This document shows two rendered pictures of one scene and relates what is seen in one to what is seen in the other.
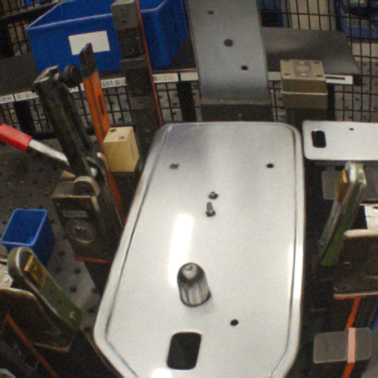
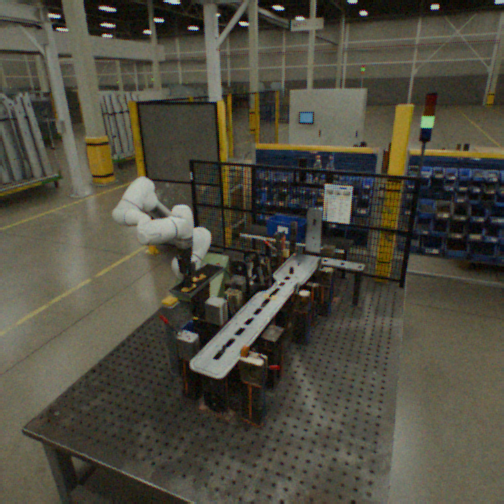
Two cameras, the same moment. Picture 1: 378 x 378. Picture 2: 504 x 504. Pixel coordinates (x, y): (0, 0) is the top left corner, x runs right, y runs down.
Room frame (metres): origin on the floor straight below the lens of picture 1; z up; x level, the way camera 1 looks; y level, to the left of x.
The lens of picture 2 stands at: (-1.93, -0.19, 2.15)
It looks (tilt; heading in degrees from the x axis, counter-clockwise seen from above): 24 degrees down; 13
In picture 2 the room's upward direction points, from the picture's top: 1 degrees counter-clockwise
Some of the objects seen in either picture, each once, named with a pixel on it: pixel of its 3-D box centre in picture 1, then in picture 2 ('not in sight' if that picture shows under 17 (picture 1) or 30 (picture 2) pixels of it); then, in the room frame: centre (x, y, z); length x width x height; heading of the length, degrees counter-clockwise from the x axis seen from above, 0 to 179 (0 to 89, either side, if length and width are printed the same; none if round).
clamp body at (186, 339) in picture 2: not in sight; (190, 366); (-0.53, 0.43, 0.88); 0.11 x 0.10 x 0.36; 74
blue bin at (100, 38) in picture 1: (106, 28); (287, 227); (0.93, 0.11, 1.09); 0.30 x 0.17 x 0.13; 68
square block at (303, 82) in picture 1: (306, 153); (327, 268); (0.68, -0.22, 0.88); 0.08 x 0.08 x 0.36; 74
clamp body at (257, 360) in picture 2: not in sight; (254, 388); (-0.62, 0.09, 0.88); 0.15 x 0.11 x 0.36; 74
